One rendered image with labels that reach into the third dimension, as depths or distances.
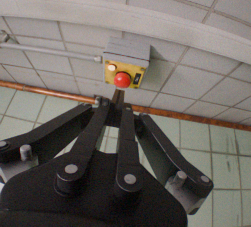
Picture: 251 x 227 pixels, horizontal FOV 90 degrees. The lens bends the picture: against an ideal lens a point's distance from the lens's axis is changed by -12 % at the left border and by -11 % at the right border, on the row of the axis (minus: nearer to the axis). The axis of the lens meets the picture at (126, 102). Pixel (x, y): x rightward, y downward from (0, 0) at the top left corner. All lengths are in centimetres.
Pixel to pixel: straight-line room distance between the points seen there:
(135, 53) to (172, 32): 9
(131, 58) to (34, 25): 26
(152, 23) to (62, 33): 22
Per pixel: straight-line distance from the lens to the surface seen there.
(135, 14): 30
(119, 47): 33
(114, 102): 16
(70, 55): 38
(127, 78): 31
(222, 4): 33
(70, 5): 32
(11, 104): 76
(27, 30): 46
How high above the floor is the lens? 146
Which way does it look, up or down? 3 degrees down
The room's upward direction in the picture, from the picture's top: 80 degrees counter-clockwise
